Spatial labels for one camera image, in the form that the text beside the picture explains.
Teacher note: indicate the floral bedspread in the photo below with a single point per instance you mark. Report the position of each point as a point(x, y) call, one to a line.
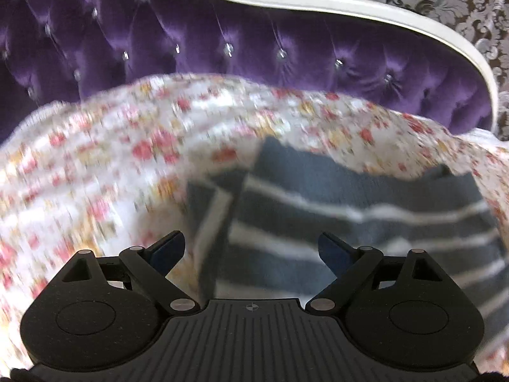
point(112, 172)

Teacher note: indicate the purple tufted headboard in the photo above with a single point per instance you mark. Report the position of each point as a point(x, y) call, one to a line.
point(68, 50)

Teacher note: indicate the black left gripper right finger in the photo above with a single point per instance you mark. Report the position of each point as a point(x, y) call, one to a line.
point(352, 268)

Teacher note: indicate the grey white striped cardigan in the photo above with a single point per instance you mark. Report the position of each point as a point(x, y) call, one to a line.
point(255, 230)

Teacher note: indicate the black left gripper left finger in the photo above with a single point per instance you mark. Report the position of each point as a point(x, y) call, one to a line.
point(148, 266)

